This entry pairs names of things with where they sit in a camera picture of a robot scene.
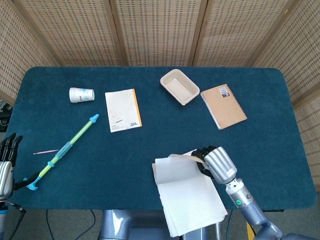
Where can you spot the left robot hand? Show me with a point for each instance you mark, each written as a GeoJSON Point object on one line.
{"type": "Point", "coordinates": [6, 177]}

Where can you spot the yellow cover spiral notepad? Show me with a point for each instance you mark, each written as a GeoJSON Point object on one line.
{"type": "Point", "coordinates": [190, 197]}

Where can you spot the white paper cup stack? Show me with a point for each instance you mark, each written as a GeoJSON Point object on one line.
{"type": "Point", "coordinates": [81, 95]}

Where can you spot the black equipment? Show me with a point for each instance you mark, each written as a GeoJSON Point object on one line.
{"type": "Point", "coordinates": [5, 117]}

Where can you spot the dark blue tablecloth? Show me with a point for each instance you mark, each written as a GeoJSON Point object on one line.
{"type": "Point", "coordinates": [250, 150]}

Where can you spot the thin pink stick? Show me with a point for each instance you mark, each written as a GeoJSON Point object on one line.
{"type": "Point", "coordinates": [45, 152]}

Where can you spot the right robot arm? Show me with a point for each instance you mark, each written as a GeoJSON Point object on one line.
{"type": "Point", "coordinates": [252, 210]}

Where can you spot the beige plastic food container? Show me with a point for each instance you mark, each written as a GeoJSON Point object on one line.
{"type": "Point", "coordinates": [178, 86]}

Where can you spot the brown spiral notebook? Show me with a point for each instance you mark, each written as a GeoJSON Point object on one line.
{"type": "Point", "coordinates": [223, 107]}

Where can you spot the woven bamboo screen panel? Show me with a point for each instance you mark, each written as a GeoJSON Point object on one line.
{"type": "Point", "coordinates": [232, 32]}
{"type": "Point", "coordinates": [160, 32]}
{"type": "Point", "coordinates": [75, 32]}
{"type": "Point", "coordinates": [305, 62]}
{"type": "Point", "coordinates": [15, 50]}

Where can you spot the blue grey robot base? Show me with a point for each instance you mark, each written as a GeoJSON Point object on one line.
{"type": "Point", "coordinates": [117, 225]}

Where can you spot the white notepad orange spine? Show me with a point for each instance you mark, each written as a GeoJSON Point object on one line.
{"type": "Point", "coordinates": [122, 110]}

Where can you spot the green blue toy water pump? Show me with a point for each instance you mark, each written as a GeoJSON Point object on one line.
{"type": "Point", "coordinates": [67, 145]}

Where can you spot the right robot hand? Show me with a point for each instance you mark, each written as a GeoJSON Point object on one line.
{"type": "Point", "coordinates": [221, 165]}

